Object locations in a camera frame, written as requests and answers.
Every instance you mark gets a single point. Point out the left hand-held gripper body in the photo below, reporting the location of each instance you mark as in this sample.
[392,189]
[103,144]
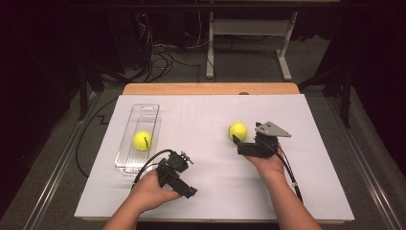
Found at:
[175,163]

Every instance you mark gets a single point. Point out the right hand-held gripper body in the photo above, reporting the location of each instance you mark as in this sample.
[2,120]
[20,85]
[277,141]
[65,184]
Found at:
[261,147]

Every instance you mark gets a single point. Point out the yellow tennis ball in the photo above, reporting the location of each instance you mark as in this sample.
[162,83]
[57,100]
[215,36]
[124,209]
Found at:
[142,141]
[238,129]

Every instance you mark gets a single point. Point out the clear plastic tray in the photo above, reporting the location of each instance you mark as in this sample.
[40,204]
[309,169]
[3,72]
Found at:
[145,115]

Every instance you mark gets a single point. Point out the person's right hand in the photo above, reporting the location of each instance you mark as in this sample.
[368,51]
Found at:
[269,167]

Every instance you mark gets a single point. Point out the person's left hand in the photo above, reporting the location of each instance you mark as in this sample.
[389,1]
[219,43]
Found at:
[150,195]

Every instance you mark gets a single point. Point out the white table mat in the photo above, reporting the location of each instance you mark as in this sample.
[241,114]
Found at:
[204,127]

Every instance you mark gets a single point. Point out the black stand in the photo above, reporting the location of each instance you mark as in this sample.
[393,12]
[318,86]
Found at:
[84,92]
[344,96]

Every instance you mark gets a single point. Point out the white metal stand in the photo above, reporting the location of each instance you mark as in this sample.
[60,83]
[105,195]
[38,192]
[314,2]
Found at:
[252,27]

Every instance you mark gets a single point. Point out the metal floor rail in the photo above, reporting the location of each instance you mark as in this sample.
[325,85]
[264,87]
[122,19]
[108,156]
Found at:
[54,182]
[370,179]

